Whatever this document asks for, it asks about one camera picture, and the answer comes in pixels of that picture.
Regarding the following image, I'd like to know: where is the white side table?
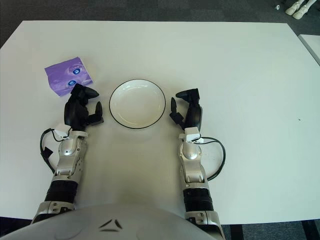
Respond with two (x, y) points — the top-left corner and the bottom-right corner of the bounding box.
(298, 34), (320, 67)

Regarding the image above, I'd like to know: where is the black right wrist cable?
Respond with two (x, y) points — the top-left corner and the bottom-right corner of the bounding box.
(197, 137), (227, 181)

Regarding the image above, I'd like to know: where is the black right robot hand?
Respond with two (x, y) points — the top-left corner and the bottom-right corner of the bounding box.
(169, 87), (203, 131)

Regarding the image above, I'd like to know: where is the black table leg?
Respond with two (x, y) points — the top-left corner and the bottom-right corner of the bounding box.
(300, 219), (314, 240)
(229, 223), (242, 240)

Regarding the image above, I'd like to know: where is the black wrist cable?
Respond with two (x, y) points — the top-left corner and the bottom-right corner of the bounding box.
(39, 128), (70, 174)
(197, 137), (227, 181)

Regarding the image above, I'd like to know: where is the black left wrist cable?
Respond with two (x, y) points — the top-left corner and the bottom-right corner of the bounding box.
(39, 128), (70, 174)

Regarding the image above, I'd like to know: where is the white plate with black rim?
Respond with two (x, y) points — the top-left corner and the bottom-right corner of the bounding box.
(108, 78), (166, 130)

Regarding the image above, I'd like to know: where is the purple tissue paper pack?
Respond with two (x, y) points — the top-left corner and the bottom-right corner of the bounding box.
(44, 57), (94, 98)

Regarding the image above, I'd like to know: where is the grey robot torso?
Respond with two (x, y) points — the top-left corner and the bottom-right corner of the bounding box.
(0, 202), (216, 240)

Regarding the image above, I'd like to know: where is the white robot foot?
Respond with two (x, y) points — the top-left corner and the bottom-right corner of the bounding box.
(292, 0), (316, 20)
(285, 0), (305, 15)

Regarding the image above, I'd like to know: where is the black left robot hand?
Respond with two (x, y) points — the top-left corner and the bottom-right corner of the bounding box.
(63, 83), (105, 132)

